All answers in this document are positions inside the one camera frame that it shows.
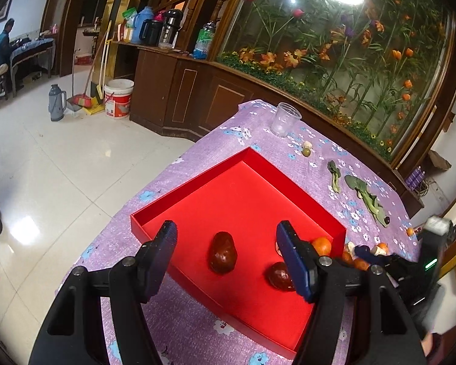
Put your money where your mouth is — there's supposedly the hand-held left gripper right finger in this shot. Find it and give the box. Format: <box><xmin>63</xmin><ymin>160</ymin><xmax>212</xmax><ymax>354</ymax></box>
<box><xmin>276</xmin><ymin>220</ymin><xmax>428</xmax><ymax>365</ymax></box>

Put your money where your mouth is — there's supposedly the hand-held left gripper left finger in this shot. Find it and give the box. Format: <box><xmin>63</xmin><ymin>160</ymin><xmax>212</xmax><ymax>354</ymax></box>
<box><xmin>28</xmin><ymin>220</ymin><xmax>178</xmax><ymax>365</ymax></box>

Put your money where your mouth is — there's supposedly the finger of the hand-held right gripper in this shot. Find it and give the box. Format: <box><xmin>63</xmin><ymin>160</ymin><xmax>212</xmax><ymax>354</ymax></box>
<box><xmin>355</xmin><ymin>245</ymin><xmax>393</xmax><ymax>266</ymax></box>

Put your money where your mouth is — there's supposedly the red shallow box tray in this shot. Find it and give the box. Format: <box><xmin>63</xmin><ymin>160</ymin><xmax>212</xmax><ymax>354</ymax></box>
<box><xmin>130</xmin><ymin>146</ymin><xmax>346</xmax><ymax>360</ymax></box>

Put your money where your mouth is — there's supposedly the person's right hand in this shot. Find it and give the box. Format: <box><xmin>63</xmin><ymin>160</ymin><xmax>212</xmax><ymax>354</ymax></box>
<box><xmin>421</xmin><ymin>332</ymin><xmax>442</xmax><ymax>363</ymax></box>

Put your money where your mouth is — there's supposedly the dark red date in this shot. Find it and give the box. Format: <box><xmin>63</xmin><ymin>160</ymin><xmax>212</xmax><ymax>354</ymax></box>
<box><xmin>265</xmin><ymin>262</ymin><xmax>298</xmax><ymax>293</ymax></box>
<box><xmin>207</xmin><ymin>231</ymin><xmax>237</xmax><ymax>274</ymax></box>

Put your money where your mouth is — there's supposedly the large bok choy stalk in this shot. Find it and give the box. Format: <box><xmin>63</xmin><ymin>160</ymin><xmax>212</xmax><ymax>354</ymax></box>
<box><xmin>344</xmin><ymin>175</ymin><xmax>388</xmax><ymax>229</ymax></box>

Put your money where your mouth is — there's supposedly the small bok choy leaf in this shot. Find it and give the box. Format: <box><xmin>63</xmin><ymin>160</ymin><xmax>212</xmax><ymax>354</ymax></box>
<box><xmin>327</xmin><ymin>160</ymin><xmax>343</xmax><ymax>194</ymax></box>

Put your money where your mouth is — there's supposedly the purple box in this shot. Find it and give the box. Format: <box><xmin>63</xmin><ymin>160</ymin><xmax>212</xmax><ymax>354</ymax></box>
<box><xmin>406</xmin><ymin>167</ymin><xmax>426</xmax><ymax>191</ymax></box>

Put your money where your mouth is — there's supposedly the purple floral tablecloth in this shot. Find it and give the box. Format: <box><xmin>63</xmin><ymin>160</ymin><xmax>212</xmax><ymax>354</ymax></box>
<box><xmin>61</xmin><ymin>99</ymin><xmax>422</xmax><ymax>365</ymax></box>

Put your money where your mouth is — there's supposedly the clear plastic cup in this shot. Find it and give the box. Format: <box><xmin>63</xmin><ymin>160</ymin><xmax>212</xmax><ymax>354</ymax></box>
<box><xmin>271</xmin><ymin>102</ymin><xmax>302</xmax><ymax>138</ymax></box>

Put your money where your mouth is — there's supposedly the white plastic bucket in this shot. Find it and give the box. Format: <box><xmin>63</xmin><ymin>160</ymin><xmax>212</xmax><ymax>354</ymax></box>
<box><xmin>104</xmin><ymin>78</ymin><xmax>135</xmax><ymax>119</ymax></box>

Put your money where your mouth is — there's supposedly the yellow dustpan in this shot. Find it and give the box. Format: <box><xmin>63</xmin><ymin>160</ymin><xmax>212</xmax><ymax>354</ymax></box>
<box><xmin>83</xmin><ymin>38</ymin><xmax>111</xmax><ymax>115</ymax></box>

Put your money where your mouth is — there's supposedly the wooden cabinet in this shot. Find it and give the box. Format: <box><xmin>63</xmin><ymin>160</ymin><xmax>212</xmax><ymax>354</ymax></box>
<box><xmin>129</xmin><ymin>40</ymin><xmax>422</xmax><ymax>217</ymax></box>

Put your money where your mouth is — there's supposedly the broom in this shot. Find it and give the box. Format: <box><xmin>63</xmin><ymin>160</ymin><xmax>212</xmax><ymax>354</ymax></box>
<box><xmin>67</xmin><ymin>21</ymin><xmax>112</xmax><ymax>108</ymax></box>

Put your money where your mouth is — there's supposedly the grey thermos flask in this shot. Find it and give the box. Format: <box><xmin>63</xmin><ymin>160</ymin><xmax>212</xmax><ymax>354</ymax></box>
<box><xmin>48</xmin><ymin>84</ymin><xmax>67</xmax><ymax>122</ymax></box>

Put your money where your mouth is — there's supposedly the artificial flower glass display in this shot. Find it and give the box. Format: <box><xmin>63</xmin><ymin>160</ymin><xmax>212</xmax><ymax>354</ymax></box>
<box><xmin>216</xmin><ymin>0</ymin><xmax>454</xmax><ymax>160</ymax></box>

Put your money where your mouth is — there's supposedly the black pitcher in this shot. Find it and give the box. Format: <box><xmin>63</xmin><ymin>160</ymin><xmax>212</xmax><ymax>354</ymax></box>
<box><xmin>140</xmin><ymin>20</ymin><xmax>163</xmax><ymax>46</ymax></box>

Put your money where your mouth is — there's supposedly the steel thermos pot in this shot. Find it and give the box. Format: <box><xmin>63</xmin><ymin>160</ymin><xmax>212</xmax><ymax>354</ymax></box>
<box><xmin>158</xmin><ymin>9</ymin><xmax>182</xmax><ymax>49</ymax></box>

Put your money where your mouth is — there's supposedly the blue kettle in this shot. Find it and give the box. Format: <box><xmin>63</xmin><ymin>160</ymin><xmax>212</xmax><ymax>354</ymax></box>
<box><xmin>131</xmin><ymin>6</ymin><xmax>154</xmax><ymax>44</ymax></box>

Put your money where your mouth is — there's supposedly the dark covered table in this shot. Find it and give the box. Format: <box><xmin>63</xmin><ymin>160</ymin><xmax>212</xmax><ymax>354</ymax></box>
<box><xmin>9</xmin><ymin>37</ymin><xmax>56</xmax><ymax>88</ymax></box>

